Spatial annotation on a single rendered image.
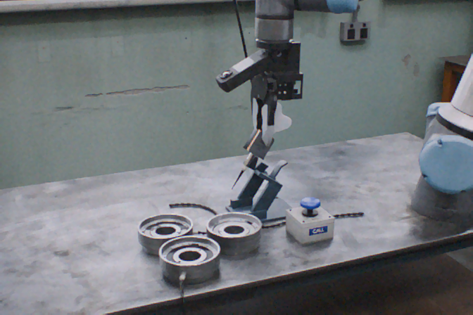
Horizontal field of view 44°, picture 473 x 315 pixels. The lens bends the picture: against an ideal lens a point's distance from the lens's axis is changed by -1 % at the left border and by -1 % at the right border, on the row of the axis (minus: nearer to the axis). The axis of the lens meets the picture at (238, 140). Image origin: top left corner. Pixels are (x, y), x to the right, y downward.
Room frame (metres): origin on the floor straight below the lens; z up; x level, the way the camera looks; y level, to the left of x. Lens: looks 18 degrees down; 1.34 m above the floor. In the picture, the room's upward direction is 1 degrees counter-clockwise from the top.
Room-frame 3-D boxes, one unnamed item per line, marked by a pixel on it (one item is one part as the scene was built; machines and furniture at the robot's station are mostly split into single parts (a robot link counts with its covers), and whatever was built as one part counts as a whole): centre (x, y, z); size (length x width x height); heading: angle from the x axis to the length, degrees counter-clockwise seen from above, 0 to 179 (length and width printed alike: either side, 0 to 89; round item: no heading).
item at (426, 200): (1.16, -0.45, 0.85); 0.15 x 0.15 x 0.10
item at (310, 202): (1.04, -0.14, 0.85); 0.04 x 0.04 x 0.05
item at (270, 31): (1.16, -0.07, 1.18); 0.08 x 0.08 x 0.05
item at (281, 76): (1.16, -0.08, 1.10); 0.09 x 0.08 x 0.12; 112
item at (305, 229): (1.04, -0.14, 0.82); 0.08 x 0.07 x 0.05; 111
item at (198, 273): (0.91, 0.09, 0.82); 0.10 x 0.10 x 0.04
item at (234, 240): (1.01, 0.01, 0.82); 0.10 x 0.10 x 0.04
